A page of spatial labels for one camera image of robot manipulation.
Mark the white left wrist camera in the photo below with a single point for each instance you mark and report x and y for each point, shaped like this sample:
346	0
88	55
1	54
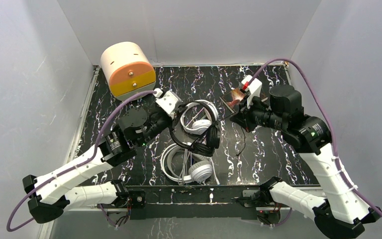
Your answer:
168	101

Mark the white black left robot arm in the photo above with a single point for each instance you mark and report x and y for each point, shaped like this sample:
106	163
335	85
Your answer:
52	194

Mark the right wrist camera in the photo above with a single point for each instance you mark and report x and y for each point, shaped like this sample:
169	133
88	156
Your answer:
252	89

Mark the large white over-ear headphones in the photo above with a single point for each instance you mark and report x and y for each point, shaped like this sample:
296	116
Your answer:
195	167

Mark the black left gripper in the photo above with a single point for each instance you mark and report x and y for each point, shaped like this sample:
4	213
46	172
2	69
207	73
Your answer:
164	114

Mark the pastel mini drawer cabinet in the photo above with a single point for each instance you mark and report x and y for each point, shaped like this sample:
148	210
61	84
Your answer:
127	70

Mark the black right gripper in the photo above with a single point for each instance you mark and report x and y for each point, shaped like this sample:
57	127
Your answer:
243	117

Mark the orange brown paperback book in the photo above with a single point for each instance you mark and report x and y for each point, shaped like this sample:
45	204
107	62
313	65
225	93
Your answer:
235	100

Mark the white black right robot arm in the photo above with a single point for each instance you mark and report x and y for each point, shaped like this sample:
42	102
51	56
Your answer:
341	213

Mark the black wired headphones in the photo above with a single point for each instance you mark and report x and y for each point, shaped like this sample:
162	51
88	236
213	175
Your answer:
206	131

